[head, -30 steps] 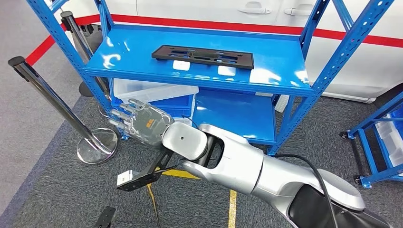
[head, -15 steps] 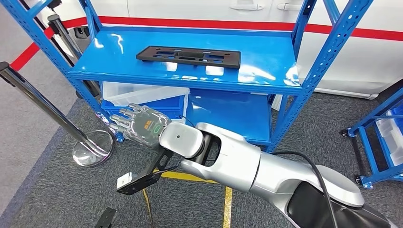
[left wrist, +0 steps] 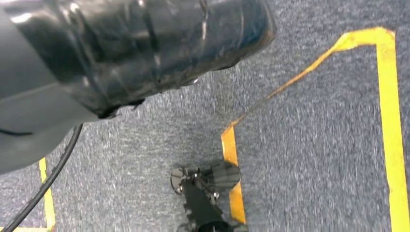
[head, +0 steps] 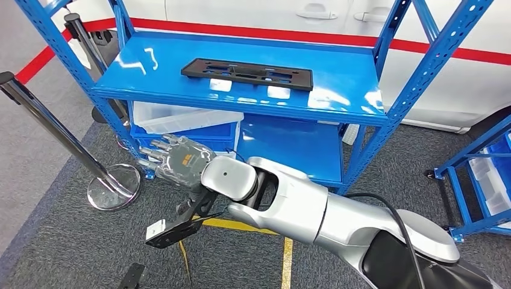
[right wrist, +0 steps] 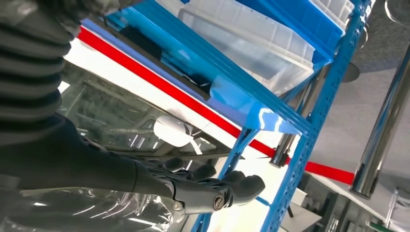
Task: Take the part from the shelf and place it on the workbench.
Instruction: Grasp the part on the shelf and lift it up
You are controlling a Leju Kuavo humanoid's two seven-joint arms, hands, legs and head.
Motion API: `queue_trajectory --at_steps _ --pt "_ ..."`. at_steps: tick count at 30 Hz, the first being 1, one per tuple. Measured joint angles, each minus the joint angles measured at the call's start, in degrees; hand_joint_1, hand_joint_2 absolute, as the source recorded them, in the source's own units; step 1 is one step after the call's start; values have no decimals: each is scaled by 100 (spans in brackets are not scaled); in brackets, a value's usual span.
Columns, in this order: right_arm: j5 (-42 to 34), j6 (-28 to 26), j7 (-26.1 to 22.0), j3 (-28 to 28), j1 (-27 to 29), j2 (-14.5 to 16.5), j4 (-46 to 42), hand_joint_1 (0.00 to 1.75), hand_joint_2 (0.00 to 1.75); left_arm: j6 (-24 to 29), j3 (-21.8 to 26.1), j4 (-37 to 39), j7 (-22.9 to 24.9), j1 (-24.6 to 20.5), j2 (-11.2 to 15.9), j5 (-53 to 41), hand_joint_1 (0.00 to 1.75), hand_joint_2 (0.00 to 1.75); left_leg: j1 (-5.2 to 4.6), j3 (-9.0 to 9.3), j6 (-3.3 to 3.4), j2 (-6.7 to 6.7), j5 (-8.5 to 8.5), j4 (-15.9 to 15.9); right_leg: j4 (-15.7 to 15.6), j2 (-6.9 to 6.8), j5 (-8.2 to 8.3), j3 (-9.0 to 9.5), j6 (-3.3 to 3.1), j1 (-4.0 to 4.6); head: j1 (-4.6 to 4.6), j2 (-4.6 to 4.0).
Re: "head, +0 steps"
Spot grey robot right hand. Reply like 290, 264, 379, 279
137, 133, 217, 188

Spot black plastic frame part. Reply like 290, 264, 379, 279
180, 58, 314, 92

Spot blue metal shelf rack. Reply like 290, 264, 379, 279
15, 0, 496, 196

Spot translucent white plastic bin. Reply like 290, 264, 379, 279
133, 101, 244, 134

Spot chrome stanchion with round base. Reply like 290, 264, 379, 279
0, 70, 142, 211

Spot yellow floor tape square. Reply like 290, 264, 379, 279
178, 216, 294, 289

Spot red barrier belt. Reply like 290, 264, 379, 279
15, 17, 511, 85

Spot chrome stanchion with dark base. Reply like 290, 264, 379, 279
63, 13, 128, 125

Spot white car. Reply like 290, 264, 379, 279
37, 0, 511, 135

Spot white plastic piece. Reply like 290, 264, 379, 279
342, 123, 361, 146

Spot small blue metal rack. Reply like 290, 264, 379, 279
433, 116, 511, 244

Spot translucent white storage bin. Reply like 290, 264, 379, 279
469, 148, 511, 216

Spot black right wrist camera bracket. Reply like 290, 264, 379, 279
145, 187, 224, 250

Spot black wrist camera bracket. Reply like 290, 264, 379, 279
118, 262, 146, 289
145, 187, 224, 250

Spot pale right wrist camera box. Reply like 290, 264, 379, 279
145, 219, 166, 241

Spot black left wrist camera bracket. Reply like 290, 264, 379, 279
118, 262, 146, 289

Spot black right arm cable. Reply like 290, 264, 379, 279
345, 193, 426, 289

